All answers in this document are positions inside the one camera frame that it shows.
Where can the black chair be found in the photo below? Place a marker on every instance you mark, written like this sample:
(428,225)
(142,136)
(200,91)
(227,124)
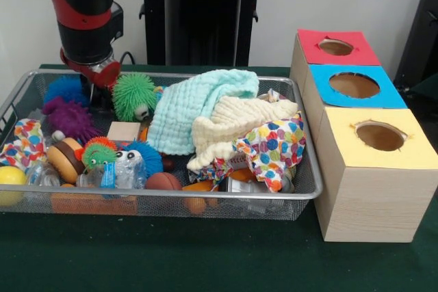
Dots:
(424,32)

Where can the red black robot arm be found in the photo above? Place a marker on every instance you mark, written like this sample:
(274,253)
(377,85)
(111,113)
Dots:
(82,15)

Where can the mint knitted cloth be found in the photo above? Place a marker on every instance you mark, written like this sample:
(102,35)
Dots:
(184,110)

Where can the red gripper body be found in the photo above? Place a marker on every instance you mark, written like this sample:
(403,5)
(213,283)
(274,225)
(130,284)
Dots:
(102,76)

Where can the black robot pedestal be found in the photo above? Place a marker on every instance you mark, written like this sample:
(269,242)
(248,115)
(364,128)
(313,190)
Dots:
(205,15)

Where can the dark green table cloth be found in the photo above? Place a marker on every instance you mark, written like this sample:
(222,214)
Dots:
(427,88)
(205,254)

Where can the purple spiky ball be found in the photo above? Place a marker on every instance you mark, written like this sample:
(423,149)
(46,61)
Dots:
(72,119)

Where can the blue puffer ball with eyes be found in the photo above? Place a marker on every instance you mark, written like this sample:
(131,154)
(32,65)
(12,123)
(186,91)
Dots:
(150,157)

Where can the plain wooden cube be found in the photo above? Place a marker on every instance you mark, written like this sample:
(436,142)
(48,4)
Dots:
(124,131)

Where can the shallow mesh bin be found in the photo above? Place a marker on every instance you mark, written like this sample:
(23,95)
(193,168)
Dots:
(164,192)

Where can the yellow smooth ball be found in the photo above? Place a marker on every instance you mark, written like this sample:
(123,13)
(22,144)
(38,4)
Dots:
(11,178)

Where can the polka dot cloth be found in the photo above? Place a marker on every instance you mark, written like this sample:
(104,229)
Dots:
(277,145)

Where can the small brown basketball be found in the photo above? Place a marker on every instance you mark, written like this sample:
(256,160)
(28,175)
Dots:
(163,181)

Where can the wooden box with three holes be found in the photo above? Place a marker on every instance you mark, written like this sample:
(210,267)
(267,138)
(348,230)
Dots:
(376,203)

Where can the green puffer ball with eyes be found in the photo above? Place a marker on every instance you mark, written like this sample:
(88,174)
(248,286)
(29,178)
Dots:
(133,95)

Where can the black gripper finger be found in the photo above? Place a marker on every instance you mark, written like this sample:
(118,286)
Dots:
(104,97)
(85,81)

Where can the cream knitted cloth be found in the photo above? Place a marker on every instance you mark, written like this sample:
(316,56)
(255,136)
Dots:
(239,114)

